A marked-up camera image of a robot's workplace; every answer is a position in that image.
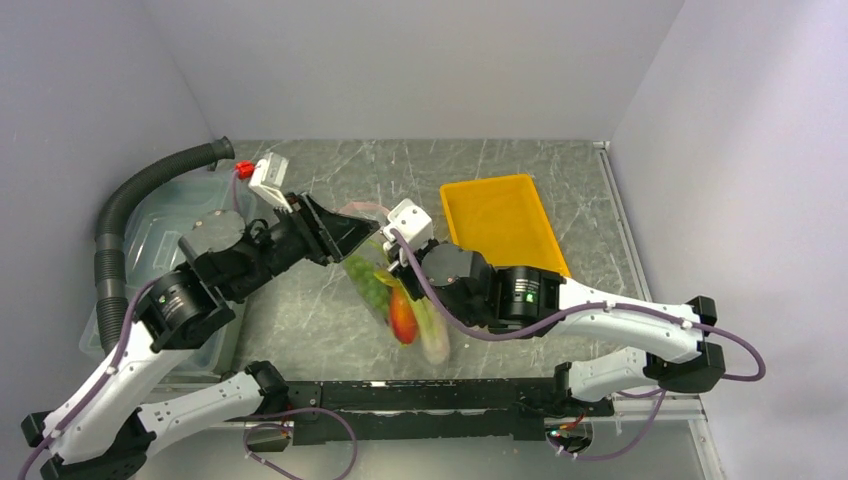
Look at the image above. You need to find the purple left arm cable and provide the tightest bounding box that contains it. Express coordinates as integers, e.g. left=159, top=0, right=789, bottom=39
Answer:
left=17, top=169, right=246, bottom=480

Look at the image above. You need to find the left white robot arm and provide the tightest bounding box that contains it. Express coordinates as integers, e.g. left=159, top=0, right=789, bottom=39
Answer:
left=22, top=193, right=379, bottom=479

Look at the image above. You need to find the black corrugated hose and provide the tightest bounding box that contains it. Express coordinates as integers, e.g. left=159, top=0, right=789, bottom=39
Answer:
left=93, top=136, right=236, bottom=352

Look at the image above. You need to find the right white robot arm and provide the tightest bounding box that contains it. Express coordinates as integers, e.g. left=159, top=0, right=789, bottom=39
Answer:
left=389, top=240, right=726, bottom=415

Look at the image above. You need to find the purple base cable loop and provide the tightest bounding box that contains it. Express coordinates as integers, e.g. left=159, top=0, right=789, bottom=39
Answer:
left=242, top=407, right=359, bottom=480

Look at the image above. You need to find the clear zip top bag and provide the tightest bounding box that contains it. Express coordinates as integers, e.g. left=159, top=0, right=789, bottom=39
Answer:
left=343, top=232, right=451, bottom=366

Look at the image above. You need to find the clear plastic storage box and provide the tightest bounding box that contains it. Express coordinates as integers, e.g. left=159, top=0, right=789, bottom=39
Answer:
left=79, top=170, right=258, bottom=376

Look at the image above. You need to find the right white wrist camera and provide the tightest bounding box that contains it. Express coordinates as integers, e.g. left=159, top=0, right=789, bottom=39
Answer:
left=381, top=198, right=434, bottom=250

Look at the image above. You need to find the red mango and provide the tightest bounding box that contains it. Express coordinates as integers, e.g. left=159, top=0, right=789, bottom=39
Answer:
left=389, top=287, right=418, bottom=345

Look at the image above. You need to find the celery stalk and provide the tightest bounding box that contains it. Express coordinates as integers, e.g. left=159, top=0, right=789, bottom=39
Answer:
left=412, top=298, right=450, bottom=365

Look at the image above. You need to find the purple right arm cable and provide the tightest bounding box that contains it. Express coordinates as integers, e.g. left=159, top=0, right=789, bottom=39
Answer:
left=390, top=229, right=767, bottom=462

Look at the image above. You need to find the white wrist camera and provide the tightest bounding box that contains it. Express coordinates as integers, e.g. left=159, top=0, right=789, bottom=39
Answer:
left=381, top=198, right=434, bottom=250
left=234, top=152, right=292, bottom=212

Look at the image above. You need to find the green grape bunch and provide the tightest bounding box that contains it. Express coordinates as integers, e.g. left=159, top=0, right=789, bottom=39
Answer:
left=343, top=255, right=391, bottom=320

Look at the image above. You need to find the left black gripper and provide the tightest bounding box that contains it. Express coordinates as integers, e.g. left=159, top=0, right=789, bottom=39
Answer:
left=227, top=189, right=380, bottom=300

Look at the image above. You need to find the yellow banana bunch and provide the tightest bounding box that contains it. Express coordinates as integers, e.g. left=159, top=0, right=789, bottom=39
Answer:
left=374, top=269, right=403, bottom=289

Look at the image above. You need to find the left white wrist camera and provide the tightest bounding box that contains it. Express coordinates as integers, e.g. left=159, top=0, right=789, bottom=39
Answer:
left=234, top=152, right=292, bottom=212

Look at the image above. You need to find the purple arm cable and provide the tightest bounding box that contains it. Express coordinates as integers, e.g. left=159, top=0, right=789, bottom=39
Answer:
left=17, top=169, right=246, bottom=480
left=390, top=229, right=767, bottom=462

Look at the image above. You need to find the yellow plastic tray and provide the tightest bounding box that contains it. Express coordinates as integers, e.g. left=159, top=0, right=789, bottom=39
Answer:
left=439, top=174, right=571, bottom=277

